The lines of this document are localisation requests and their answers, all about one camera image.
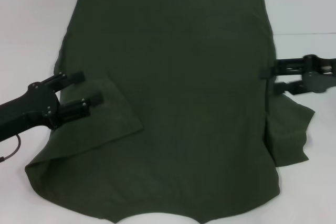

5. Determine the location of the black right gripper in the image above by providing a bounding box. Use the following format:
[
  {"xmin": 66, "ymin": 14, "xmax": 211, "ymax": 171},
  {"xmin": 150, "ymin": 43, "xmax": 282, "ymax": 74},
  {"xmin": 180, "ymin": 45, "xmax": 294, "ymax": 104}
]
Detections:
[{"xmin": 261, "ymin": 55, "xmax": 336, "ymax": 97}]

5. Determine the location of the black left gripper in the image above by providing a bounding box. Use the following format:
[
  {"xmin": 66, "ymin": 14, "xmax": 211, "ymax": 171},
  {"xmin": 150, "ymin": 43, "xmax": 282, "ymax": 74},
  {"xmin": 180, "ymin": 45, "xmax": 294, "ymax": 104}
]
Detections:
[{"xmin": 0, "ymin": 71, "xmax": 103, "ymax": 142}]

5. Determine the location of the dark green t-shirt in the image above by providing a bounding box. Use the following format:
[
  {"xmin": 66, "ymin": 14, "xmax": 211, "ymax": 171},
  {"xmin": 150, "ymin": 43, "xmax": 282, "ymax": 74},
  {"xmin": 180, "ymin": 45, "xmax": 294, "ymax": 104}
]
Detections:
[{"xmin": 25, "ymin": 0, "xmax": 316, "ymax": 224}]

